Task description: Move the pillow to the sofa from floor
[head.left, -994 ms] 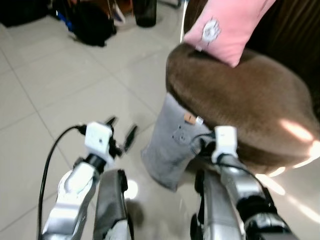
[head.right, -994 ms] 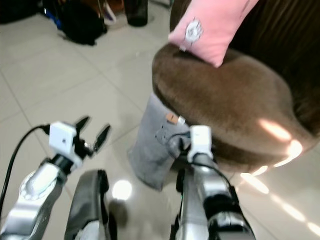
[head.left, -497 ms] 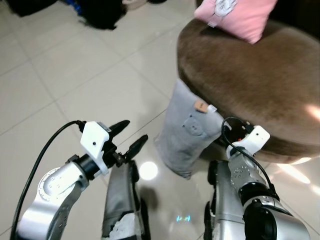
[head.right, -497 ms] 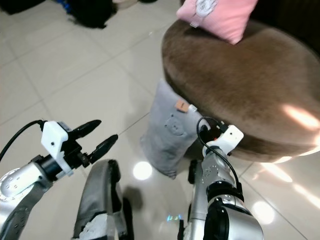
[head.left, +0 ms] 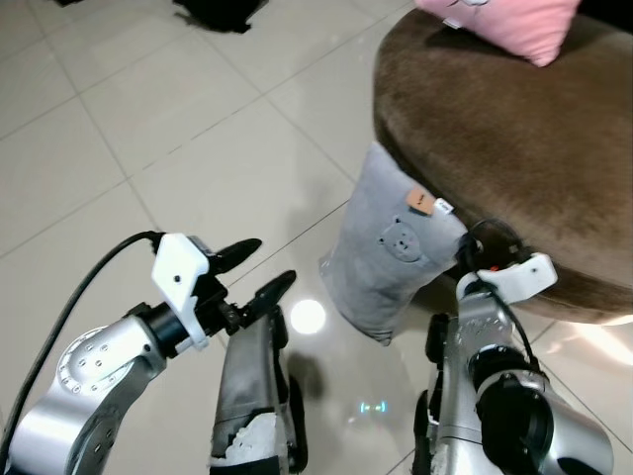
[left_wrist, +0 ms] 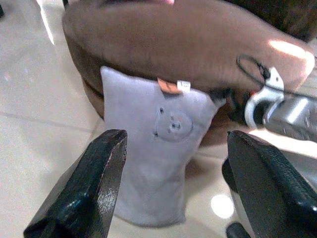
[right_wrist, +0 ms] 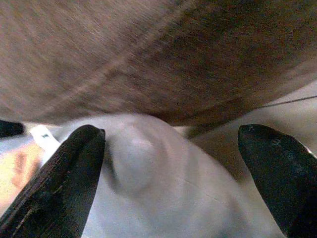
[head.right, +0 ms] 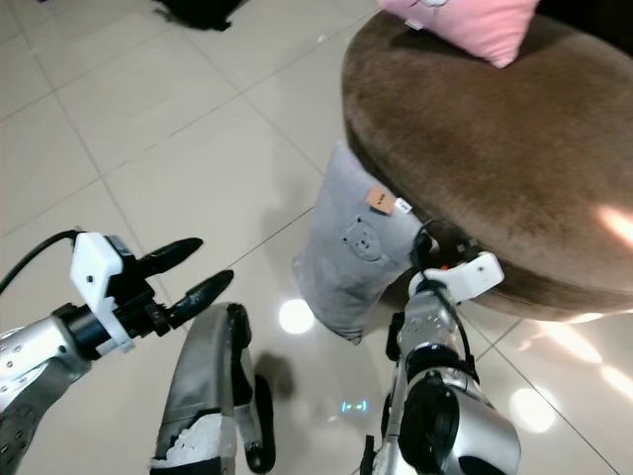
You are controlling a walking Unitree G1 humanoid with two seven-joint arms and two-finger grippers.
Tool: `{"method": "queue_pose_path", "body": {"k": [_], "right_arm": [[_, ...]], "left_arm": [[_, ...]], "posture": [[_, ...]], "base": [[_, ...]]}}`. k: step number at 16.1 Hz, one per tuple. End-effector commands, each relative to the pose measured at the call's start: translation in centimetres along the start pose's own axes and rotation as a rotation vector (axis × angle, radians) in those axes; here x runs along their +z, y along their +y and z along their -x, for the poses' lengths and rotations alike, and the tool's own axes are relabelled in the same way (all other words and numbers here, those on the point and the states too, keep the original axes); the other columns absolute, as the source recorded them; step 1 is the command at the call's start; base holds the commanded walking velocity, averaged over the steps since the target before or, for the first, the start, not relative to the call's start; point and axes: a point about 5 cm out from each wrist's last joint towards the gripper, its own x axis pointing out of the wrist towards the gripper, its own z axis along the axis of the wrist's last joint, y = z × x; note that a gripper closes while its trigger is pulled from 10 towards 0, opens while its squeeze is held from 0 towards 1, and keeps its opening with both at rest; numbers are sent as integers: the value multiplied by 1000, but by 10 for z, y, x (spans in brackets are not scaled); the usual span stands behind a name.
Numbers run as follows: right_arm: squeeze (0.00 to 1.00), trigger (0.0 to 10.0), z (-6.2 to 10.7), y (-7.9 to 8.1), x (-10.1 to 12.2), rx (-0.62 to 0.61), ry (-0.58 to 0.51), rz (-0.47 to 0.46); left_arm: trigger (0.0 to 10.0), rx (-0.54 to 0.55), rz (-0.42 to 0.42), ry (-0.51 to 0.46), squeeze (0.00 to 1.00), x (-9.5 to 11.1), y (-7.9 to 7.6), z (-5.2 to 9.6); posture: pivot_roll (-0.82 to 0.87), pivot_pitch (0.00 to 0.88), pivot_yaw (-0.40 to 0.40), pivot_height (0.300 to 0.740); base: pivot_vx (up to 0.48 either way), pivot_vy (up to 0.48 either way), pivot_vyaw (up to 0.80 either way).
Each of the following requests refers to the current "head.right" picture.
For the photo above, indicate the pink pillow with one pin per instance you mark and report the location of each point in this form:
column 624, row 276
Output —
column 475, row 20

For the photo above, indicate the silver right robot leg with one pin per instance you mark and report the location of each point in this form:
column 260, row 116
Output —
column 384, row 421

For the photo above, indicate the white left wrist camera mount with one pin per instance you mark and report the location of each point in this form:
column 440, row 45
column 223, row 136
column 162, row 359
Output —
column 97, row 267

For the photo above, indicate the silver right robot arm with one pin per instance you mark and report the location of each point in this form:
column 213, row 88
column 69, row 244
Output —
column 480, row 440

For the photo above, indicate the dark sofa backrest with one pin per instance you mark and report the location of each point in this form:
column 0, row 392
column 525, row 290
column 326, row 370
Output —
column 588, row 10

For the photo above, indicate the black object on floor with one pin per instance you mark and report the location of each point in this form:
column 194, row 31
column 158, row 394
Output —
column 203, row 9

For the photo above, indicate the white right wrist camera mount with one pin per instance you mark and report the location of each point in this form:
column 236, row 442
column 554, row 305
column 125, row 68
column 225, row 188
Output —
column 470, row 275

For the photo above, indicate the grey bear print pillow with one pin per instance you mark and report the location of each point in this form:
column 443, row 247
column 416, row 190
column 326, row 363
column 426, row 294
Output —
column 356, row 247

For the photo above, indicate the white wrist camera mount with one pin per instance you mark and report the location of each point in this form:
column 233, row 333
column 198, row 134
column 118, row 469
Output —
column 97, row 267
column 470, row 275

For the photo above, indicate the brown plush sofa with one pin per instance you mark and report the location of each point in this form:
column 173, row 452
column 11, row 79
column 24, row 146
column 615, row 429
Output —
column 495, row 139

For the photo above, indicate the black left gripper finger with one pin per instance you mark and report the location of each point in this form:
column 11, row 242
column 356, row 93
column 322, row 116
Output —
column 170, row 255
column 203, row 295

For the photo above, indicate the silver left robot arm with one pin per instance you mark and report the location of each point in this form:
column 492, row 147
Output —
column 35, row 361

